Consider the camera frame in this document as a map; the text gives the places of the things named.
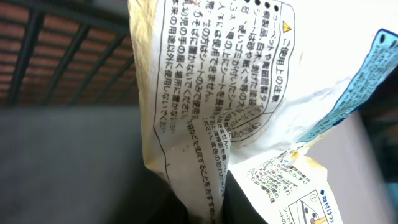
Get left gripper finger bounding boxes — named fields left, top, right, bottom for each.
left=223, top=171, right=267, bottom=224

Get white printed refill pouch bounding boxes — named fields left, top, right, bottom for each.
left=128, top=0, right=397, bottom=223

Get grey plastic mesh basket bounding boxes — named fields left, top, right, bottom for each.
left=1, top=1, right=191, bottom=223

